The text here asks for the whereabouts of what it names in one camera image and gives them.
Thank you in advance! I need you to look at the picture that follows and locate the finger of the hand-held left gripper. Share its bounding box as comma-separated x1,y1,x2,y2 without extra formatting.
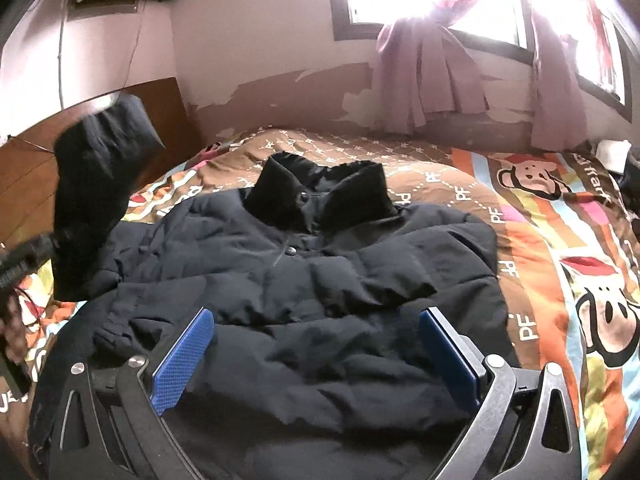
0,234,61,287

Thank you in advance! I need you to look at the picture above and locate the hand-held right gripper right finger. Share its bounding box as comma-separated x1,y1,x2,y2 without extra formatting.
417,307,583,480

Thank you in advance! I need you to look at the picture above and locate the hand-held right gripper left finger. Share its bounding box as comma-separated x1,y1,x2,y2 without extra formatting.
50,306,216,480

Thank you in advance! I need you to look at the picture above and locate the black puffer jacket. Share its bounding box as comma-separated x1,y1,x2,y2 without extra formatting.
27,94,521,480

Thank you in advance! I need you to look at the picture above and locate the person's left hand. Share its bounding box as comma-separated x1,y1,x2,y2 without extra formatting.
0,294,27,367

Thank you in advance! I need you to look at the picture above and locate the wooden headboard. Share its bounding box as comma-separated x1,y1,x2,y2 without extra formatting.
0,77,207,233

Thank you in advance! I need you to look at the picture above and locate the brown printed cartoon blanket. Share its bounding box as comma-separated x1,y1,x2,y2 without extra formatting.
0,127,640,466

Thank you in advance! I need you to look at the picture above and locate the dark cloth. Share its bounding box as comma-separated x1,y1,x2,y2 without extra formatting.
617,159,640,237

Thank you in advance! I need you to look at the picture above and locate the white cloth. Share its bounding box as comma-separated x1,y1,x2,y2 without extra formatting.
596,138,632,172

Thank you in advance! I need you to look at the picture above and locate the wide pink curtain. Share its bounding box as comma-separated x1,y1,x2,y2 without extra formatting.
372,0,492,134

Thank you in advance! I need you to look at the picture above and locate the narrow pink curtain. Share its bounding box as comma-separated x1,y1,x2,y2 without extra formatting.
520,0,590,149

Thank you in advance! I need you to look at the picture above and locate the dark framed window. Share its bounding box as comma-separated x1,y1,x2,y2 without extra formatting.
327,0,633,117

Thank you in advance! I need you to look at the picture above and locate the white wall cable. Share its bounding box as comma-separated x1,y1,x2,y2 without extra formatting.
56,5,67,112

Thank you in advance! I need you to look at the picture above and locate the thin dark wall cable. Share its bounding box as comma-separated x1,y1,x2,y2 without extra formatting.
121,0,147,92

